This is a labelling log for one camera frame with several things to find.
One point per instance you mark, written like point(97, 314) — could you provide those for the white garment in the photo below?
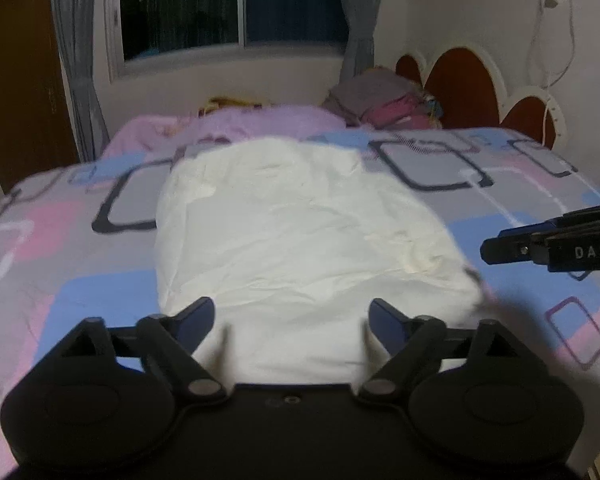
point(300, 240)

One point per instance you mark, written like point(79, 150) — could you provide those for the window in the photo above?
point(230, 5)

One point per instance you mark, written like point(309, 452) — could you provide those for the brown wooden door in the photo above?
point(20, 100)

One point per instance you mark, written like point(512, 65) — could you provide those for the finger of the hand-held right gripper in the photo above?
point(590, 217)
point(510, 249)

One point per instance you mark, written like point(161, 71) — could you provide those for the grey curtain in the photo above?
point(360, 15)
point(77, 60)

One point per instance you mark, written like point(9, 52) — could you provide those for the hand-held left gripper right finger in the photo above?
point(385, 322)

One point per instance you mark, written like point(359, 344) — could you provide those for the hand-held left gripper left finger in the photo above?
point(195, 322)

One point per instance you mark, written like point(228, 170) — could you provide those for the yellow cloth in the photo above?
point(225, 102)

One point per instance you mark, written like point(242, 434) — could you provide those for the red scalloped headboard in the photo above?
point(467, 87)

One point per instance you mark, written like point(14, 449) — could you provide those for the pile of folded clothes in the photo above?
point(380, 97)

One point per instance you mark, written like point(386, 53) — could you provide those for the patterned bed sheet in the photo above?
point(55, 240)

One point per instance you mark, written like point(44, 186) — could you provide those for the pink blanket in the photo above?
point(260, 122)

